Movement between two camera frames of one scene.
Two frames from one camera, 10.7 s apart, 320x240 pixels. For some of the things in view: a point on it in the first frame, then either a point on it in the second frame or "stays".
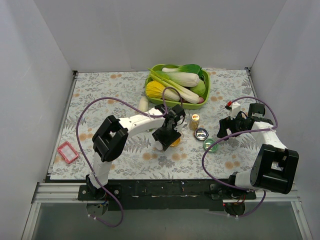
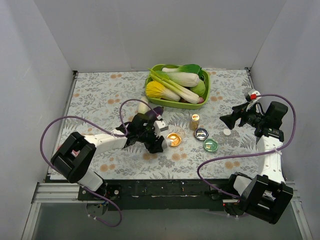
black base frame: x=166 y=195 stays
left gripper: x=166 y=135 -> x=152 y=139
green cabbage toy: x=199 y=89 stays
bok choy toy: x=185 y=75 stays
